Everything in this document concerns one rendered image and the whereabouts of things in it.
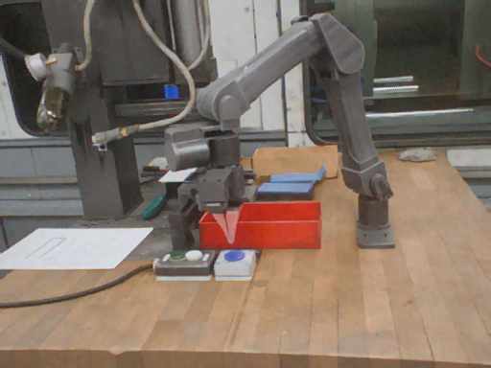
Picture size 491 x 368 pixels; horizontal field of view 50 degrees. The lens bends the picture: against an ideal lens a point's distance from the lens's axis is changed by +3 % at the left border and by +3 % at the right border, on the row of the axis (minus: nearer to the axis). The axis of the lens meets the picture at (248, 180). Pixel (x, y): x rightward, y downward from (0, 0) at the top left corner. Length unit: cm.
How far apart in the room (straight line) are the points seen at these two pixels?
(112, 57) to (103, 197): 35
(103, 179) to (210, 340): 65
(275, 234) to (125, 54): 54
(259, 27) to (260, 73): 96
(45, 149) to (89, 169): 91
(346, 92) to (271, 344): 48
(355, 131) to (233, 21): 95
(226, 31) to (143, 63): 69
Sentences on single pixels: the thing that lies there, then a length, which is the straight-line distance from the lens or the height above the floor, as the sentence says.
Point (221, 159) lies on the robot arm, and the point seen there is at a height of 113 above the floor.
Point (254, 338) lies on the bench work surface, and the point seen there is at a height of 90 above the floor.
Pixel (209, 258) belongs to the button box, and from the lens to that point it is 99.
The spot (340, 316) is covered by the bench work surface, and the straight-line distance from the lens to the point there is 84.
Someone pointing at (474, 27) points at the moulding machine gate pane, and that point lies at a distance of 181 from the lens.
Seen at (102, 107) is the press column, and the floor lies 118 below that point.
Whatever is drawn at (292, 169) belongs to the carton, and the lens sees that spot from 151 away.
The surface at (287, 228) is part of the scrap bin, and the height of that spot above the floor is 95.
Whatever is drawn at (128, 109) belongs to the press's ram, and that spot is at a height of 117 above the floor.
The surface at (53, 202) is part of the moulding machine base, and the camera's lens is 229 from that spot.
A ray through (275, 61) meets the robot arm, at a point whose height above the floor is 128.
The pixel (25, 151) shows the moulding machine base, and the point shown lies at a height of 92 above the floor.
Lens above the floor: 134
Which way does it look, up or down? 17 degrees down
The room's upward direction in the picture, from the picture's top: 5 degrees counter-clockwise
